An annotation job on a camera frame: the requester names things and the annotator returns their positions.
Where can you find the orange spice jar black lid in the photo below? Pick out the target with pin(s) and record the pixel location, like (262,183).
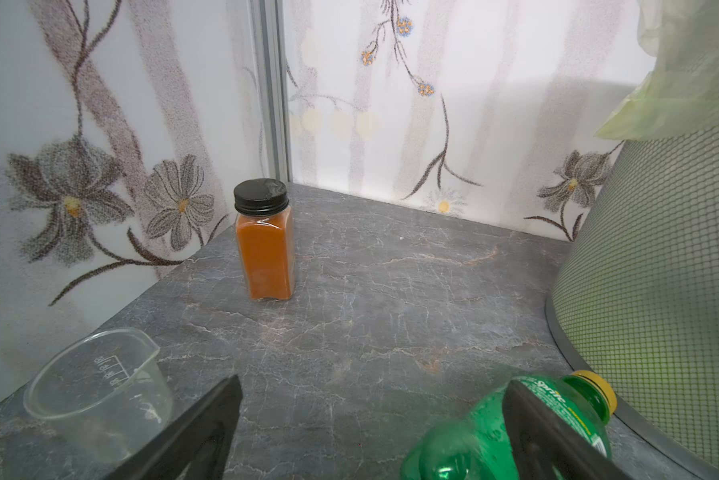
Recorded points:
(264,233)

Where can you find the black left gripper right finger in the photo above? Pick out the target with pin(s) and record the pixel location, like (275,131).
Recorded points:
(544,446)

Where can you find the mesh waste bin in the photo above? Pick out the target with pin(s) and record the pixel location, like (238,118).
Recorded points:
(637,301)

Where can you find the clear plastic measuring cup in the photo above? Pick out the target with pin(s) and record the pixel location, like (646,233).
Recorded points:
(104,394)

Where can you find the green Sprite bottle yellow cap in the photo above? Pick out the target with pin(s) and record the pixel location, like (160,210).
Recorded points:
(478,446)

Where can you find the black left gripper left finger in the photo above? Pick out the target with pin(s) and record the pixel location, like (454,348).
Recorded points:
(196,445)

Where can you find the aluminium corner post left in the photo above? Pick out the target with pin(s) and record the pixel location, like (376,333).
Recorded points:
(270,60)

